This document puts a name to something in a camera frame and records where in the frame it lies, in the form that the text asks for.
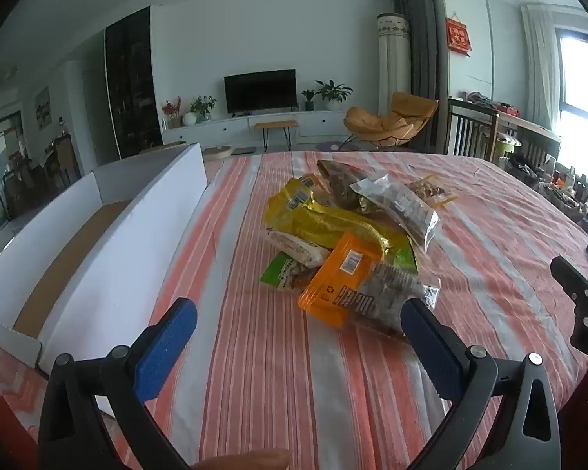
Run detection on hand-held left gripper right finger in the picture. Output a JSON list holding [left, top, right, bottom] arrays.
[[401, 298, 562, 470]]

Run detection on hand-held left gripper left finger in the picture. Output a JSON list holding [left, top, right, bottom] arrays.
[[38, 298, 198, 470]]

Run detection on clear dark snack packet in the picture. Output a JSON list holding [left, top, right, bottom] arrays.
[[358, 263, 442, 337]]

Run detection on green snack packet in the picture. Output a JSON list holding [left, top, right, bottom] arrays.
[[391, 244, 420, 276], [259, 252, 324, 295]]

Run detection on white cardboard box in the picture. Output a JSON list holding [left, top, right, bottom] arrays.
[[0, 142, 209, 422]]

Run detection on orange snack packet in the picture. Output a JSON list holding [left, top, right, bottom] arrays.
[[298, 232, 389, 327]]

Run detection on silver clear snack packet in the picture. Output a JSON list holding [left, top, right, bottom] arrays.
[[349, 174, 442, 251]]

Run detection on long yellow snack packet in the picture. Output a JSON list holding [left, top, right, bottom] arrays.
[[269, 203, 413, 265]]

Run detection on yellow-edged clear nut packet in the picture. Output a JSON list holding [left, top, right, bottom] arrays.
[[408, 175, 460, 207]]

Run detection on beige snack packet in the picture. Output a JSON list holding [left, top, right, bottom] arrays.
[[263, 228, 330, 268]]

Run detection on brown snack packet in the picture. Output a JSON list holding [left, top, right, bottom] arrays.
[[316, 159, 374, 212]]

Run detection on small yellow snack packet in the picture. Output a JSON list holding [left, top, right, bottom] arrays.
[[267, 175, 324, 221]]

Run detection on person's left hand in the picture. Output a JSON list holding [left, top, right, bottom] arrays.
[[191, 448, 293, 470]]

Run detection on orange white striped bed sheet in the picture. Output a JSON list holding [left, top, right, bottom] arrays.
[[0, 149, 588, 470]]

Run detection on green bin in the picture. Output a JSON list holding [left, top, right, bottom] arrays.
[[494, 132, 523, 158]]

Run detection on orange patterned cloth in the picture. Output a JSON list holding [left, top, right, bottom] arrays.
[[0, 338, 47, 470]]

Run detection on dark wooden slatted chair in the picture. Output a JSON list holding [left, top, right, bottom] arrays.
[[443, 97, 501, 163]]

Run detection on window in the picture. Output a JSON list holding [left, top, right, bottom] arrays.
[[555, 28, 588, 130]]

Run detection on wooden dining chair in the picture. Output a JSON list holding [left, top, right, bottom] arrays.
[[43, 134, 82, 193]]

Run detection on white curtain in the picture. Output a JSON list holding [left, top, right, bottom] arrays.
[[519, 4, 563, 134]]

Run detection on white TV cabinet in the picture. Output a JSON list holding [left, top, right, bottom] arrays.
[[161, 110, 354, 152]]

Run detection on red flowers in vase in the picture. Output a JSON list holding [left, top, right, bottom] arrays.
[[161, 96, 183, 130]]

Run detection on orange lounge chair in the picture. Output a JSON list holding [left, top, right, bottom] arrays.
[[343, 90, 440, 151]]

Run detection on green bushy plant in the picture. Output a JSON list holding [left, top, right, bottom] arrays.
[[190, 95, 217, 122]]

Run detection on wooden stool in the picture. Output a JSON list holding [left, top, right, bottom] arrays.
[[253, 119, 300, 153]]

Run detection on black display cabinet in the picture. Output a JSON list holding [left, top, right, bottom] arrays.
[[104, 5, 164, 160]]

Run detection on grey curtain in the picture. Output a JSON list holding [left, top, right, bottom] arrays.
[[392, 0, 448, 154]]

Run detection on black television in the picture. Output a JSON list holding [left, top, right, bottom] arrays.
[[223, 69, 298, 115]]

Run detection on leafy plant in white pot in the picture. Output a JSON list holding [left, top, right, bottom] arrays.
[[314, 79, 354, 111]]

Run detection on white standing air conditioner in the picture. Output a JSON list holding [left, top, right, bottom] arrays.
[[376, 13, 408, 119]]

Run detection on wall picture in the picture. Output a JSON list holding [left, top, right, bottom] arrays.
[[34, 86, 51, 131]]

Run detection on red wall hanging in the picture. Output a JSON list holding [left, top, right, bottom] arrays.
[[444, 16, 473, 58]]

